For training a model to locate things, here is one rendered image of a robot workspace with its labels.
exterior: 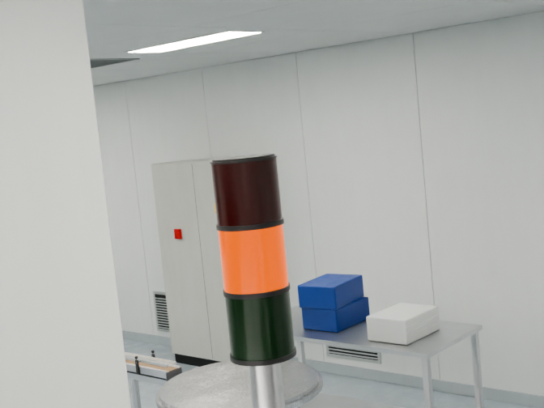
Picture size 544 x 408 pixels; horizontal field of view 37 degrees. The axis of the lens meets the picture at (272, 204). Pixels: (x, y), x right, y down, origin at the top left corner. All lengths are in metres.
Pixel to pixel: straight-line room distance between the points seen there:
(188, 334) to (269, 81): 2.65
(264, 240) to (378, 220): 6.45
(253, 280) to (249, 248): 0.02
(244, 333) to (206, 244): 7.24
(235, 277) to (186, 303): 7.64
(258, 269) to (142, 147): 8.45
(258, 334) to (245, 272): 0.05
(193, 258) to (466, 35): 3.39
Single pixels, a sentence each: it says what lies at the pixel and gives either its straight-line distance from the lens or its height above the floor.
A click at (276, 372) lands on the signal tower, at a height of 2.19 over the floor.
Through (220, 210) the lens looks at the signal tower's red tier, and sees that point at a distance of 0.60.
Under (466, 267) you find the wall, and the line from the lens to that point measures 6.68.
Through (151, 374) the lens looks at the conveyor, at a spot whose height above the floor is 0.90.
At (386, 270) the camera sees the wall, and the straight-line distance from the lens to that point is 7.08.
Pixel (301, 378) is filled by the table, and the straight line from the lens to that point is 4.66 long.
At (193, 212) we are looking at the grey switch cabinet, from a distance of 7.91.
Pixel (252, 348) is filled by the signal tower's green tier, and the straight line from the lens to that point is 0.61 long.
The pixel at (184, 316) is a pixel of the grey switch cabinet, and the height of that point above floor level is 0.51.
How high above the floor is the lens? 2.38
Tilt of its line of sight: 6 degrees down
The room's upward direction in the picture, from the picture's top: 6 degrees counter-clockwise
